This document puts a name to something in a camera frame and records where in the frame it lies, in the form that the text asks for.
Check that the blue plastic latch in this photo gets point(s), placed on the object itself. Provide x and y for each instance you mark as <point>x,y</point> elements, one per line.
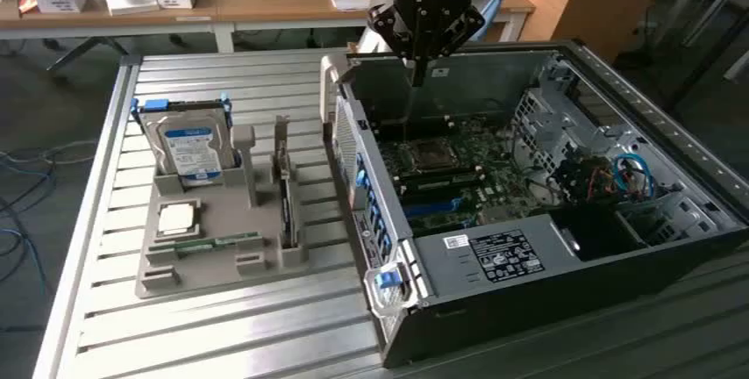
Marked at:
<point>386,280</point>

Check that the grey power supply unit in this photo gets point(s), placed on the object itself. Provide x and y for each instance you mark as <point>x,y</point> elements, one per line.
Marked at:
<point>444,265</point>

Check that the hard disk with blue rails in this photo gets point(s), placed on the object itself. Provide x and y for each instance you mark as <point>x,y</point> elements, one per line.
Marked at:
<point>187,146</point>

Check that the black open PC case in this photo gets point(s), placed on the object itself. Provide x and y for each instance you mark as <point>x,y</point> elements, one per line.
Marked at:
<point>526,309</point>

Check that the wooden cabinet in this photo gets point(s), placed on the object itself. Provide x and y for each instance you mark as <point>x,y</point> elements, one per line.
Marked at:
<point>585,2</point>

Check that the long expansion slot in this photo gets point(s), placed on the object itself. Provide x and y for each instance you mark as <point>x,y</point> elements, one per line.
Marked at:
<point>430,209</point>

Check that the green RAM stick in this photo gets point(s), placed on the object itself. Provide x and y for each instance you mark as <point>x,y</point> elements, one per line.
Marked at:
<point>204,241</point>

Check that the metal disk bay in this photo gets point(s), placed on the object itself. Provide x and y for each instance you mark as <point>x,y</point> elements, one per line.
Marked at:
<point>673,216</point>

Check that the silver CPU chip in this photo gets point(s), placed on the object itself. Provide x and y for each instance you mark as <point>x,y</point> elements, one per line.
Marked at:
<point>177,219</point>

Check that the metal CPU socket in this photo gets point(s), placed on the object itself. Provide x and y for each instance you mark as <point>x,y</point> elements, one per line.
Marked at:
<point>432,155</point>

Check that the green motherboard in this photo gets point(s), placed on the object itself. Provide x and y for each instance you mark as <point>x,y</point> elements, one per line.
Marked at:
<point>496,177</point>

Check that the grey parts rack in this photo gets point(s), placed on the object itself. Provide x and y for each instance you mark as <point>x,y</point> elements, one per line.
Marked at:
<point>228,230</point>

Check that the grey card retention latch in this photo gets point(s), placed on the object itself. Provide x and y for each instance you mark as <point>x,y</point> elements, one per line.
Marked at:
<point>328,89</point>

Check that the wooden top desk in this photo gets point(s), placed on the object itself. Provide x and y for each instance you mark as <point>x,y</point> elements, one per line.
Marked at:
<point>116,21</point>
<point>280,6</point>

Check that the black chair base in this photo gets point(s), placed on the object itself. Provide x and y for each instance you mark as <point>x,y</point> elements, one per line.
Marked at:
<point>75,53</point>

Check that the graphics card with metal bracket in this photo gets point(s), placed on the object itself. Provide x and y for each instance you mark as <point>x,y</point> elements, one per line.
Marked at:
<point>287,208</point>

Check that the white table leg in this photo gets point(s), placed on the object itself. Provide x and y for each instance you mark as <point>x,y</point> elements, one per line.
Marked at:
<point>738,67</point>

